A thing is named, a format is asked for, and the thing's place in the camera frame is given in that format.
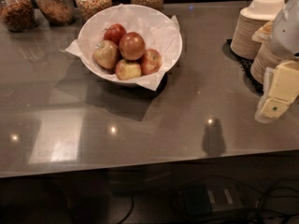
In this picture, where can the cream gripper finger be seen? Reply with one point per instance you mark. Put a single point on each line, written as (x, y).
(267, 80)
(283, 91)

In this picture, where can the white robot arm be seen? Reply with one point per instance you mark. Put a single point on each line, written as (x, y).
(284, 37)

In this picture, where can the red-yellow right apple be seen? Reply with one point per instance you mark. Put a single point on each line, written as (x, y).
(151, 61)

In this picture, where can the yellow front apple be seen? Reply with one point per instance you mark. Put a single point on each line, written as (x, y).
(125, 70)

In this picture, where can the red top centre apple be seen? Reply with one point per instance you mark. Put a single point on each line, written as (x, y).
(132, 46)

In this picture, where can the white bowl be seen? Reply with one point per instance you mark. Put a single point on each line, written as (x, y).
(93, 34)

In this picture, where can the yellow-red left apple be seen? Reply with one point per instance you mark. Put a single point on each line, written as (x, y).
(106, 54)

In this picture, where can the dark red back apple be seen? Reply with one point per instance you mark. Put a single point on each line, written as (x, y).
(114, 33)

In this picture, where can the black rubber mat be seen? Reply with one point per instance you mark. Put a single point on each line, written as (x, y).
(245, 65)

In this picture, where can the rear stack paper bowls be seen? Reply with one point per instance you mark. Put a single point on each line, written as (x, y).
(250, 19)

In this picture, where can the black power box under table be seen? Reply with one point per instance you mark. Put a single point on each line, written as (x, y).
(213, 197)

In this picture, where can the white paper liner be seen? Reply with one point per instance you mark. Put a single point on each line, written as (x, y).
(162, 31)

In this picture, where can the far left cereal jar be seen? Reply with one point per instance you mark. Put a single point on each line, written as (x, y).
(17, 15)

